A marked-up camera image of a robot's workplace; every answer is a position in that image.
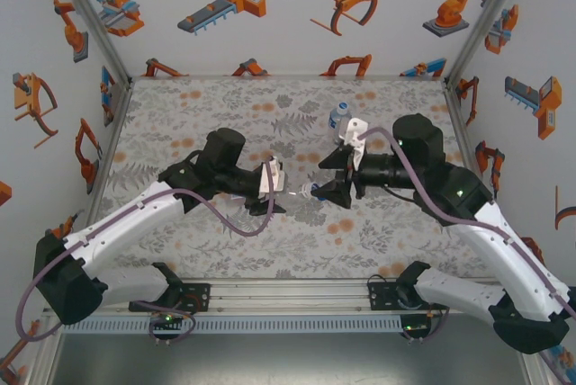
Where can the clear unlabelled ribbed bottle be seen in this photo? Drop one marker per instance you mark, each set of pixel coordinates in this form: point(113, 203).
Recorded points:
point(298, 190)

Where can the wide blue-label water bottle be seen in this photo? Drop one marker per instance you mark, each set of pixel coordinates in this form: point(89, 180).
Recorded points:
point(336, 122)

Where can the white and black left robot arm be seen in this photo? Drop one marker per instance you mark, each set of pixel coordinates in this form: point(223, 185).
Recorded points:
point(130, 227)

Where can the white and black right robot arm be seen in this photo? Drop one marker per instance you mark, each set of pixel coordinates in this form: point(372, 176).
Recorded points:
point(454, 290)

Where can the floral print tablecloth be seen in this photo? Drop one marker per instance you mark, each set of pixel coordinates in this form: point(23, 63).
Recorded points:
point(202, 101)

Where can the small green-lit circuit board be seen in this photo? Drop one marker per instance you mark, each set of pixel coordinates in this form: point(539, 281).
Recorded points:
point(167, 318)
point(416, 326)

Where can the thin aluminium table rail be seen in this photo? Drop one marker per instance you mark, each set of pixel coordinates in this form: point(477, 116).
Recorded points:
point(462, 133)
point(288, 76)
point(111, 142)

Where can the wide aluminium slotted rail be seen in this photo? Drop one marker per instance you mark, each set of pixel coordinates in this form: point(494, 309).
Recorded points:
point(288, 297)

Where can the aluminium frame post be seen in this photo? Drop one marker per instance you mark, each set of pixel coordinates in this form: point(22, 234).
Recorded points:
point(488, 16)
point(537, 373)
point(45, 362)
point(91, 16)

